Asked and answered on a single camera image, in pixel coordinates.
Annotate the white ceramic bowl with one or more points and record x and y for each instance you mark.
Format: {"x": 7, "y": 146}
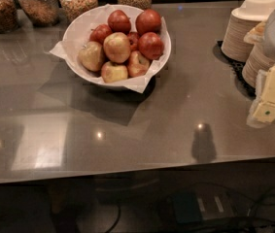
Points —
{"x": 78, "y": 29}

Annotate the back stack of paper bowls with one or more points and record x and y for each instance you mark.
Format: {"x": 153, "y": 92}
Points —
{"x": 241, "y": 21}

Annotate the red apple back centre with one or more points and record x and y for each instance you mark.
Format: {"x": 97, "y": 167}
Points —
{"x": 118, "y": 21}

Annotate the small red apple middle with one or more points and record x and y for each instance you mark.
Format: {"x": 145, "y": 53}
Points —
{"x": 133, "y": 38}

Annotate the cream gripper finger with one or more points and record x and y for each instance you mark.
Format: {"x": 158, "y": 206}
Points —
{"x": 260, "y": 81}

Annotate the front stack of paper bowls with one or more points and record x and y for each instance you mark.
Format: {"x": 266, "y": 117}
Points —
{"x": 256, "y": 60}

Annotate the yellow-red apple front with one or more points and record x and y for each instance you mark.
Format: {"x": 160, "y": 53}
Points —
{"x": 112, "y": 72}

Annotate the yellow-red apple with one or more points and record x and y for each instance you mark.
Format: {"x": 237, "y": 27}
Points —
{"x": 117, "y": 47}
{"x": 112, "y": 72}

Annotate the small red apple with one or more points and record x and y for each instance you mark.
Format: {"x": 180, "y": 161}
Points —
{"x": 133, "y": 38}
{"x": 100, "y": 33}

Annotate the red-yellow apple front right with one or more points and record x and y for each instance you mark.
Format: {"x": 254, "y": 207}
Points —
{"x": 137, "y": 64}

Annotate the yellow apple left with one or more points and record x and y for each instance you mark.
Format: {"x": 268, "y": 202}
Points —
{"x": 92, "y": 56}

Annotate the red apple back right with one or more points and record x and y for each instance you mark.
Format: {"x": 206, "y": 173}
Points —
{"x": 148, "y": 21}

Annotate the dark box under table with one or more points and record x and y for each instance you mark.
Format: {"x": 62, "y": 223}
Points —
{"x": 200, "y": 206}

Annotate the stack of paper bowls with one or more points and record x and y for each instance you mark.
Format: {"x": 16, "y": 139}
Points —
{"x": 256, "y": 60}
{"x": 241, "y": 21}

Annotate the small red apple left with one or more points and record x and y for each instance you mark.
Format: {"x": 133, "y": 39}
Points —
{"x": 100, "y": 33}

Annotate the black rubber mat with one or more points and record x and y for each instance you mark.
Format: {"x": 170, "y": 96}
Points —
{"x": 237, "y": 68}

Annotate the yellow-red apple centre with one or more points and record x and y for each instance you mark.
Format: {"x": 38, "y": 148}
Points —
{"x": 117, "y": 47}

